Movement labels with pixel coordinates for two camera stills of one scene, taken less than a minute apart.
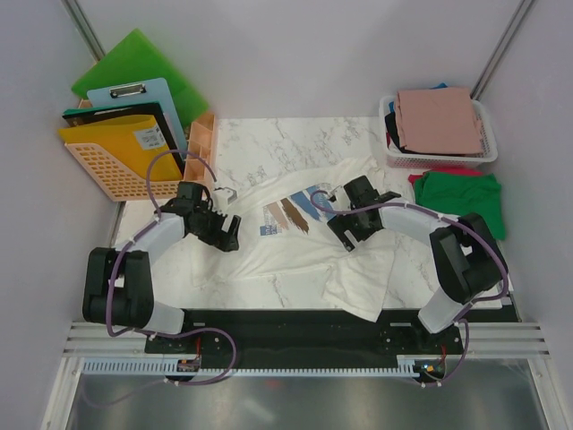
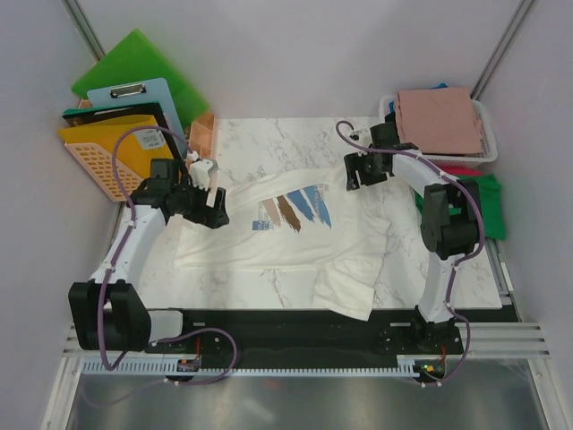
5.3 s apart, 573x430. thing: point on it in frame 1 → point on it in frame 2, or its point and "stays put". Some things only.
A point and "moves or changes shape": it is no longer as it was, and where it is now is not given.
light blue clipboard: [151, 90] stays put
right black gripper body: [342, 222] → [368, 171]
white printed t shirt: [283, 228] moves or changes shape
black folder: [76, 116] stays put
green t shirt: [463, 193] stays put
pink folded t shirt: [439, 120] stays put
